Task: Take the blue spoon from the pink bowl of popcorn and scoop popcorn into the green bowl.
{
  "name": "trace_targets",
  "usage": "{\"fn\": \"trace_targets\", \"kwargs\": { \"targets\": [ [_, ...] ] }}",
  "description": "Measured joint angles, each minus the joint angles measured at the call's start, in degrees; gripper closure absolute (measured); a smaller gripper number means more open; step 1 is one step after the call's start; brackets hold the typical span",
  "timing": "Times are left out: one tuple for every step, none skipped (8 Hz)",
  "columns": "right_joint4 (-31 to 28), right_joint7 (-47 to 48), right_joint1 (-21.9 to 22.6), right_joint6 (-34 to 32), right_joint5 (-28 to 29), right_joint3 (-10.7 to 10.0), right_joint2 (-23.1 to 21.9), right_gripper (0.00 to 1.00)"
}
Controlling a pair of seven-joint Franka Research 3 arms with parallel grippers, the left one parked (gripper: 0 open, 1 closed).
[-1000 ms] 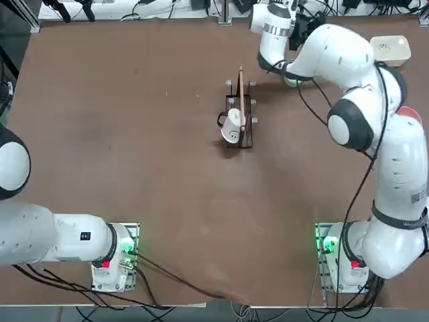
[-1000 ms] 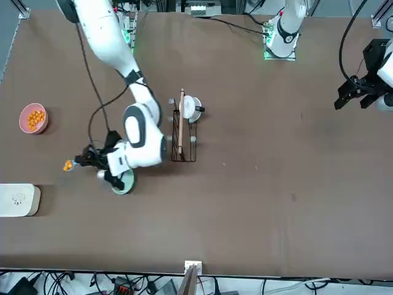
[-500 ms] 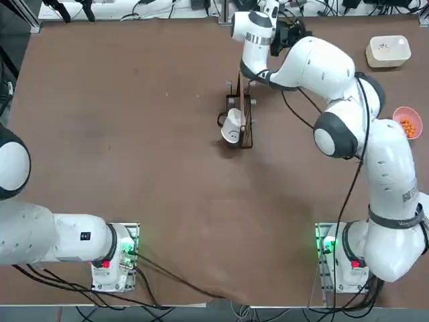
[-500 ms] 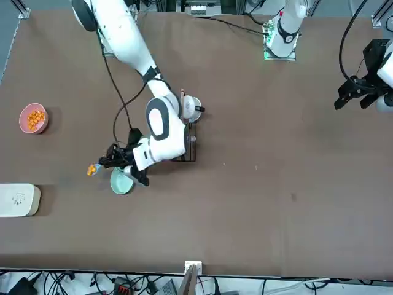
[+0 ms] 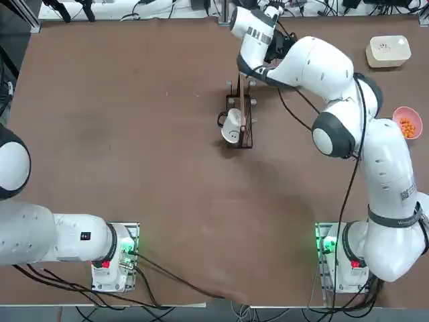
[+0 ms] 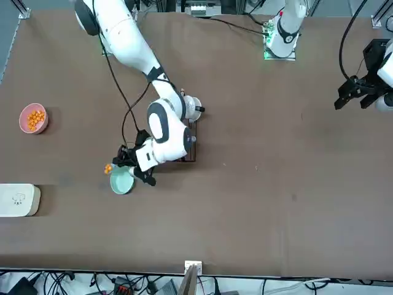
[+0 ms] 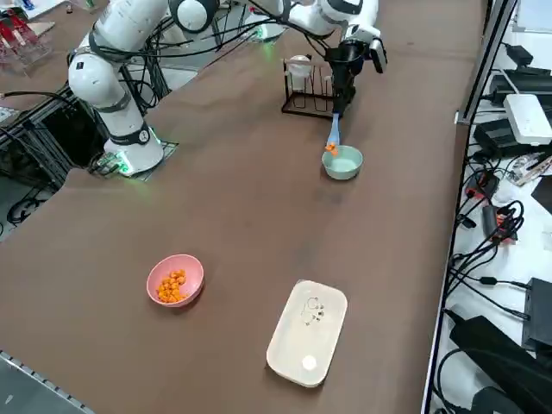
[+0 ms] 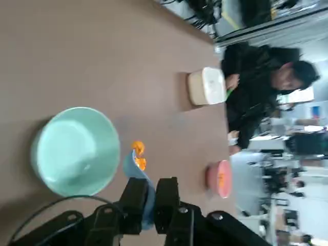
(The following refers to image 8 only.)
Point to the white lidded container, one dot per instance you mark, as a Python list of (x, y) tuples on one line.
[(211, 84)]

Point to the aluminium frame rail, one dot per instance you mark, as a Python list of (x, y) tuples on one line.
[(269, 33)]

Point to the blue plastic spoon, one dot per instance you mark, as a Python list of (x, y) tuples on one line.
[(132, 169)]

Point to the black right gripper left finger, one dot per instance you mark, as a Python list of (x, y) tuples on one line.
[(133, 205)]

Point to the pink bowl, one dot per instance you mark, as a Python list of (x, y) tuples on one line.
[(225, 166)]

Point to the small green object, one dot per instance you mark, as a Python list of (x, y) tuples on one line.
[(229, 93)]

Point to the person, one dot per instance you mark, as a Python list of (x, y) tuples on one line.
[(251, 84)]

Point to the orange popcorn scoop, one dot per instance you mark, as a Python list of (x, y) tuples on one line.
[(141, 164)]

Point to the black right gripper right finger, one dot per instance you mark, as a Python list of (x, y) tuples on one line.
[(166, 205)]

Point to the green bowl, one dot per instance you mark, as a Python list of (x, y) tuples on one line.
[(74, 151)]

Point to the orange popcorn piece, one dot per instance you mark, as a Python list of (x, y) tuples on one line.
[(138, 146)]

